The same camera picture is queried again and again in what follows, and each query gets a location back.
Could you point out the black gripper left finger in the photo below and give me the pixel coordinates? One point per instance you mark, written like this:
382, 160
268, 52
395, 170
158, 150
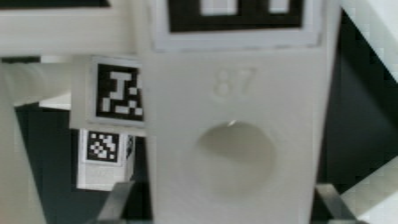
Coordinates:
110, 215

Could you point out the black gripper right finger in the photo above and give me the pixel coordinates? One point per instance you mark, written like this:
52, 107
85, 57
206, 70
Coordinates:
331, 212

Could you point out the white chair seat part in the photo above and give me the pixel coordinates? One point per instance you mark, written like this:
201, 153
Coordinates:
36, 80

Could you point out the white chair leg with tag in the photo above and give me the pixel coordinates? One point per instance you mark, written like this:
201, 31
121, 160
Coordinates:
105, 159

